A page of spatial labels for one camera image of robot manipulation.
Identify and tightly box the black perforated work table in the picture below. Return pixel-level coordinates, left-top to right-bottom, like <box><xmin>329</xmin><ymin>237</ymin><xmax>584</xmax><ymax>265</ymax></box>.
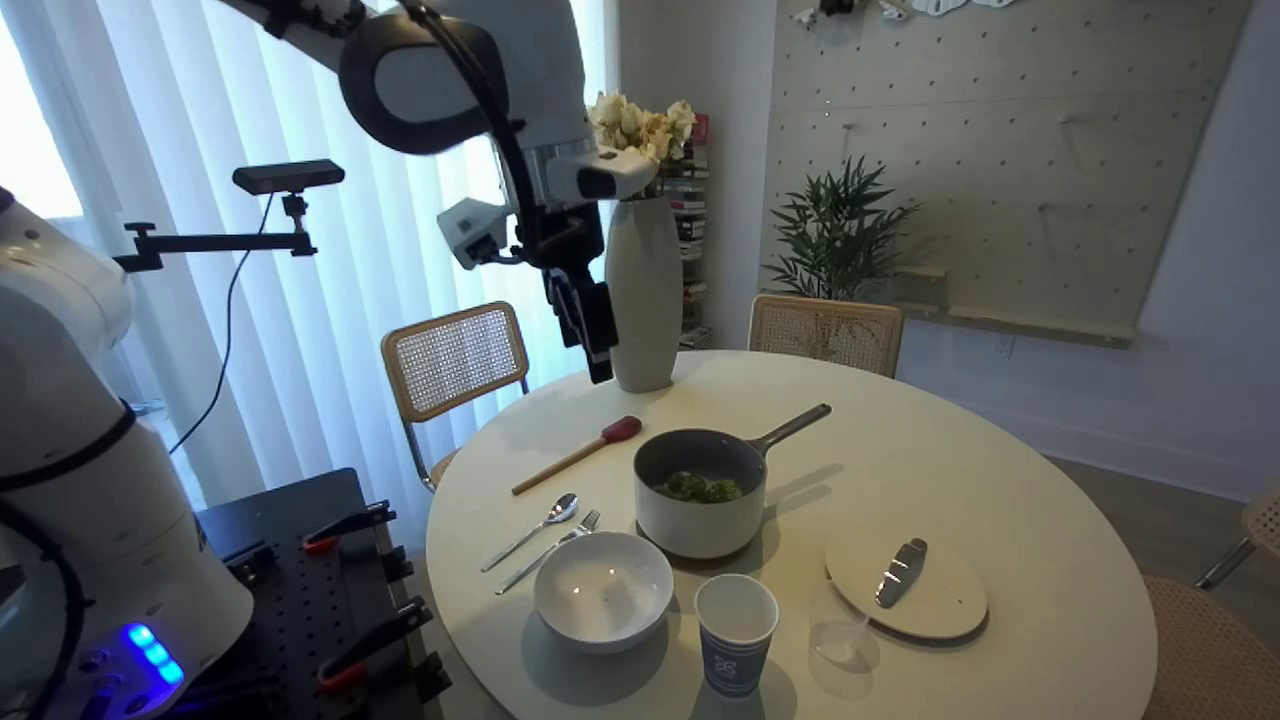
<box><xmin>172</xmin><ymin>464</ymin><xmax>459</xmax><ymax>720</ymax></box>

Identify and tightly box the silver metal fork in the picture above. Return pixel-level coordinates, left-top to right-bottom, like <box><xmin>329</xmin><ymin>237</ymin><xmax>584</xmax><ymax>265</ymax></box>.
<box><xmin>491</xmin><ymin>509</ymin><xmax>606</xmax><ymax>600</ymax></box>

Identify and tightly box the green food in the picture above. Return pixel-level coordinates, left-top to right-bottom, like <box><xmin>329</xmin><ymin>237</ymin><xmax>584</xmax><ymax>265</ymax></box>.
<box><xmin>659</xmin><ymin>468</ymin><xmax>750</xmax><ymax>509</ymax></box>

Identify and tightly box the small clear glass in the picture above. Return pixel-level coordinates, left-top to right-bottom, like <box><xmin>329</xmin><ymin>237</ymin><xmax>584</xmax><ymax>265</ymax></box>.
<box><xmin>807</xmin><ymin>614</ymin><xmax>886</xmax><ymax>678</ymax></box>

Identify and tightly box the white paper cup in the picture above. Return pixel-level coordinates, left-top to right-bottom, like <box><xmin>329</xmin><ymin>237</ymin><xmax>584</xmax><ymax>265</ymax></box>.
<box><xmin>688</xmin><ymin>573</ymin><xmax>785</xmax><ymax>700</ymax></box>

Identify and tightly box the red handled black clamp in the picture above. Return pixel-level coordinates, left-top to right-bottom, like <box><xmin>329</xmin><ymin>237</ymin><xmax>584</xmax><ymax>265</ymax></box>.
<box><xmin>302</xmin><ymin>495</ymin><xmax>399</xmax><ymax>559</ymax></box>
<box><xmin>315</xmin><ymin>597</ymin><xmax>442</xmax><ymax>700</ymax></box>

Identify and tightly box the silver metal spoon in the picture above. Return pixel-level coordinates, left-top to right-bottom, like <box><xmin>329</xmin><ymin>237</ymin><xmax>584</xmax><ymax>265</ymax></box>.
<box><xmin>482</xmin><ymin>488</ymin><xmax>584</xmax><ymax>577</ymax></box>

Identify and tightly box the tall beige vase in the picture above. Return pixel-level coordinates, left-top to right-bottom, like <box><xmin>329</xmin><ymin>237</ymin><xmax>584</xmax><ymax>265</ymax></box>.
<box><xmin>606</xmin><ymin>184</ymin><xmax>688</xmax><ymax>398</ymax></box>

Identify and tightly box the white pot with dark handle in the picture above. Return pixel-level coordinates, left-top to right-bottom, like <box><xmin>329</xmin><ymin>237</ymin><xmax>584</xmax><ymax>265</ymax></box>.
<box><xmin>631</xmin><ymin>401</ymin><xmax>835</xmax><ymax>564</ymax></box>

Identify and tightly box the white vertical curtain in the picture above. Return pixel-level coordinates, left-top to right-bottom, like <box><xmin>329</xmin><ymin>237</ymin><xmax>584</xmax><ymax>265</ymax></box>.
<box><xmin>0</xmin><ymin>0</ymin><xmax>621</xmax><ymax>516</ymax></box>

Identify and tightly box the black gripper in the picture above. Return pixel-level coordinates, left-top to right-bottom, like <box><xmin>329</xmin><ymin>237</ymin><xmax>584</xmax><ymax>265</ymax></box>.
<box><xmin>514</xmin><ymin>196</ymin><xmax>621</xmax><ymax>389</ymax></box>

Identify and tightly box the round beige pot lid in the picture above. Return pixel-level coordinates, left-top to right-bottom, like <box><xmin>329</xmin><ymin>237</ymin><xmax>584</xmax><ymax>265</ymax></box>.
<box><xmin>819</xmin><ymin>529</ymin><xmax>998</xmax><ymax>649</ymax></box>

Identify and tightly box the rattan back chair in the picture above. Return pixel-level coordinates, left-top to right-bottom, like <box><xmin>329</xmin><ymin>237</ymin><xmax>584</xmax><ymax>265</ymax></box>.
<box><xmin>750</xmin><ymin>293</ymin><xmax>909</xmax><ymax>380</ymax></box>
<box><xmin>377</xmin><ymin>296</ymin><xmax>536</xmax><ymax>494</ymax></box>

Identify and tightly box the beige pegboard panel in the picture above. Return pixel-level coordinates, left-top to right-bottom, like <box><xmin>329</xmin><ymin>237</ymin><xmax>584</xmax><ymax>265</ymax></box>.
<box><xmin>762</xmin><ymin>0</ymin><xmax>1262</xmax><ymax>342</ymax></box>

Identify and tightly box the thin black camera cable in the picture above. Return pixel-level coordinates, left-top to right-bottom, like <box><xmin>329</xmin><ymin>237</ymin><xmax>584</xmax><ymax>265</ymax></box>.
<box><xmin>166</xmin><ymin>196</ymin><xmax>282</xmax><ymax>460</ymax></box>

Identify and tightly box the narrow bookshelf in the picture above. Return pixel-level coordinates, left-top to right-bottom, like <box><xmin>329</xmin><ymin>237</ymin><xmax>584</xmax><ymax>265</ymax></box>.
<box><xmin>669</xmin><ymin>116</ymin><xmax>718</xmax><ymax>352</ymax></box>

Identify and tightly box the wooden spatula with red head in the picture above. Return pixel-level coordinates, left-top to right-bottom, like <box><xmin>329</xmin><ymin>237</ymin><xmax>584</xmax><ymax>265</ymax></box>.
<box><xmin>508</xmin><ymin>414</ymin><xmax>650</xmax><ymax>501</ymax></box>

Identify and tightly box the black stereo camera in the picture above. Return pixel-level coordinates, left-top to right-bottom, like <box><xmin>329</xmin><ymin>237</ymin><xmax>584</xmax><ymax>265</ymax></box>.
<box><xmin>229</xmin><ymin>155</ymin><xmax>350</xmax><ymax>199</ymax></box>

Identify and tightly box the round beige woven chair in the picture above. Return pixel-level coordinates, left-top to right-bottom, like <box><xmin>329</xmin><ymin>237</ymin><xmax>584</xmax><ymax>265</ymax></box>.
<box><xmin>1141</xmin><ymin>483</ymin><xmax>1280</xmax><ymax>720</ymax></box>

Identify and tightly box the green potted plant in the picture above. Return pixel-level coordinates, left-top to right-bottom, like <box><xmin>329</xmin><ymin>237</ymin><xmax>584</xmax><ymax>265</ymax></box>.
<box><xmin>762</xmin><ymin>151</ymin><xmax>921</xmax><ymax>303</ymax></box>

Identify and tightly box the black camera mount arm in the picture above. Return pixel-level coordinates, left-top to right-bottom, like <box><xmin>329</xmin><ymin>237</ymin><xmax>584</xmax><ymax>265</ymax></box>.
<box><xmin>114</xmin><ymin>191</ymin><xmax>324</xmax><ymax>279</ymax></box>

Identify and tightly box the white ceramic bowl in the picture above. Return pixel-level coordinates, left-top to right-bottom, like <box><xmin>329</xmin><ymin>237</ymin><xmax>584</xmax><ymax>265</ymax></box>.
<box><xmin>531</xmin><ymin>529</ymin><xmax>681</xmax><ymax>657</ymax></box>

